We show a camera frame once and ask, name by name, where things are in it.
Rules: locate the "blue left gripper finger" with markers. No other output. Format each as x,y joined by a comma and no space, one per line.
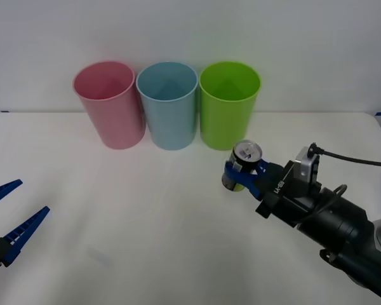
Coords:
1,192
25,233

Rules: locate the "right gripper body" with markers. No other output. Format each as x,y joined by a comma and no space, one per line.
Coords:
284,193

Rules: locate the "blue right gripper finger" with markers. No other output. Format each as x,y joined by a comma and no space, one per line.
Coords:
266,167
245,180

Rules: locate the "black drink can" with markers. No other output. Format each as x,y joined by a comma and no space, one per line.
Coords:
247,152

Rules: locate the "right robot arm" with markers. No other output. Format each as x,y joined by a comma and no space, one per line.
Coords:
346,222

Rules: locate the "green plastic bin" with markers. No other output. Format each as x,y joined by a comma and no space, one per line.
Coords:
223,122

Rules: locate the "pale blue plastic bin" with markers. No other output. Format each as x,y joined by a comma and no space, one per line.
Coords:
171,124

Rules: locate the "pink plastic bin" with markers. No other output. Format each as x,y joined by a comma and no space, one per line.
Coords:
119,122

